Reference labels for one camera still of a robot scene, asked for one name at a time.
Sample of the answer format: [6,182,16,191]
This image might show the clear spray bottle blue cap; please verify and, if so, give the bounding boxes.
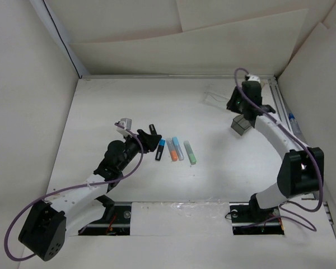
[288,113,301,135]

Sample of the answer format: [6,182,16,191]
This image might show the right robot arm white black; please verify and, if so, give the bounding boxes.
[227,79,324,224]

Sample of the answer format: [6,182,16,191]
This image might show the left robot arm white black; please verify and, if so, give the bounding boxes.
[18,122,162,261]

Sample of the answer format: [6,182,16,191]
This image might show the black blue highlighter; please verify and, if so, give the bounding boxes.
[155,139,165,161]

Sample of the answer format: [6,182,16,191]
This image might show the dark grey transparent container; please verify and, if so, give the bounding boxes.
[231,115,251,136]

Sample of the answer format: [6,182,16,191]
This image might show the orange highlighter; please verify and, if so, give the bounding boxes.
[166,138,178,161]

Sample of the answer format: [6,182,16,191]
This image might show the light blue highlighter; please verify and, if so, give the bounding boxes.
[172,137,184,161]

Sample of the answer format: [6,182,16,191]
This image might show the clear plastic container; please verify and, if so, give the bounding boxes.
[202,84,228,112]

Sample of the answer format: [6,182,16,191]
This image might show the green highlighter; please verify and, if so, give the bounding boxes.
[184,141,197,165]

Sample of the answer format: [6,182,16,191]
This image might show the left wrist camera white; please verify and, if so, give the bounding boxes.
[115,118,132,137]

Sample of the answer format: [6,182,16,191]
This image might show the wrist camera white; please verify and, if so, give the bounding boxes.
[245,73,261,83]
[115,118,132,137]

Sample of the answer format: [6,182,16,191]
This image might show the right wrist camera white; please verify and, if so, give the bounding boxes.
[245,73,261,83]

